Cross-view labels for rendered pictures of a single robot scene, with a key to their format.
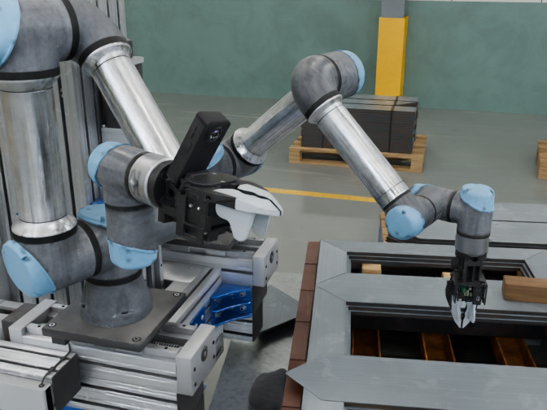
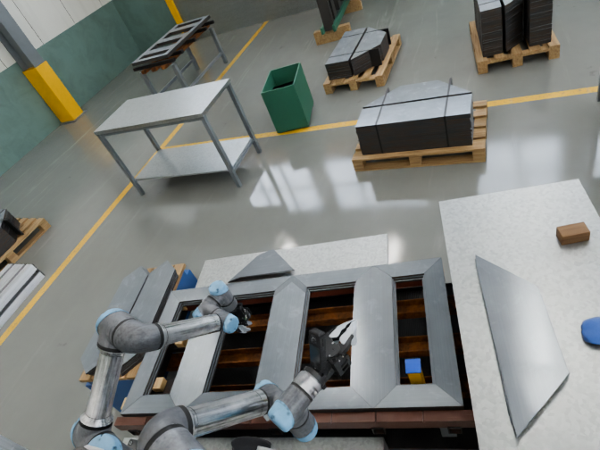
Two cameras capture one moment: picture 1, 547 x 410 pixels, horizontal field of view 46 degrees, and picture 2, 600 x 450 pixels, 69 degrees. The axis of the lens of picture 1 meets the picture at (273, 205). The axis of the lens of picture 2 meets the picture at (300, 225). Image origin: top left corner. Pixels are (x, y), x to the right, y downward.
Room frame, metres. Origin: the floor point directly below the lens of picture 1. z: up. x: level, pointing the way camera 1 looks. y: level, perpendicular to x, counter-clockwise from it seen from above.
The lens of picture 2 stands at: (0.54, 0.77, 2.52)
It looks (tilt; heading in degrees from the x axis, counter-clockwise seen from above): 39 degrees down; 287
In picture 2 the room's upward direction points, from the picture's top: 24 degrees counter-clockwise
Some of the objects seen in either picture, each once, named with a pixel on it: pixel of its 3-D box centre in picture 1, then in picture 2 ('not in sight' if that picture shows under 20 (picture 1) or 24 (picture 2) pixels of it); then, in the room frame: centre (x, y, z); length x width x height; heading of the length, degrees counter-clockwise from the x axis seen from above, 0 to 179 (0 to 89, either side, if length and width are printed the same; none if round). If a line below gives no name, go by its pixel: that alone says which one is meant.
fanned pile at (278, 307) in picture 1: (280, 309); not in sight; (1.82, -0.02, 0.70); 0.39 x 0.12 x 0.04; 173
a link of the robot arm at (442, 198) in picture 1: (431, 204); (208, 312); (1.42, -0.37, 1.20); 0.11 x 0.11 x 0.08; 53
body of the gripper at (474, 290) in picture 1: (469, 275); (237, 313); (1.37, -0.46, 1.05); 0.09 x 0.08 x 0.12; 173
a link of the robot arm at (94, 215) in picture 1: (107, 238); not in sight; (1.22, 0.34, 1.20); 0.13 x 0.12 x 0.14; 138
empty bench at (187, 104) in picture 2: not in sight; (181, 141); (2.76, -3.63, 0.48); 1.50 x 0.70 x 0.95; 164
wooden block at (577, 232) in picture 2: not in sight; (572, 233); (-0.09, -0.50, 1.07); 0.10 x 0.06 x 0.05; 178
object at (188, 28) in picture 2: not in sight; (184, 62); (3.51, -6.76, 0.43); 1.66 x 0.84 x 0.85; 74
